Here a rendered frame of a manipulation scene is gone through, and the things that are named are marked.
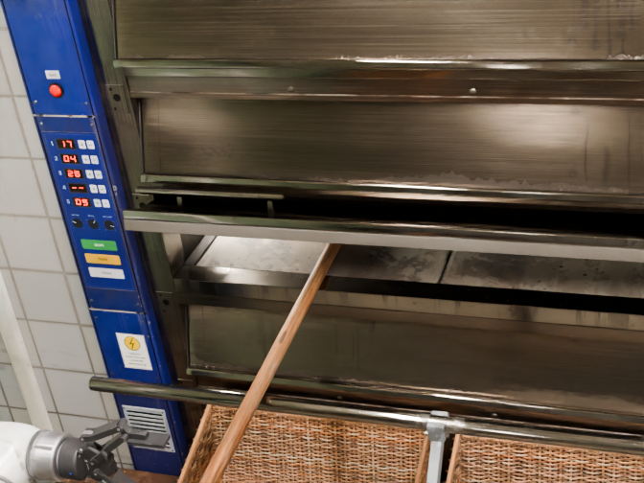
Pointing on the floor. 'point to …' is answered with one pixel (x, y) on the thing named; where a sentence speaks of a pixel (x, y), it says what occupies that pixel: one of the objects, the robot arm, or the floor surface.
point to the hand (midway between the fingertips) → (169, 470)
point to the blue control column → (34, 49)
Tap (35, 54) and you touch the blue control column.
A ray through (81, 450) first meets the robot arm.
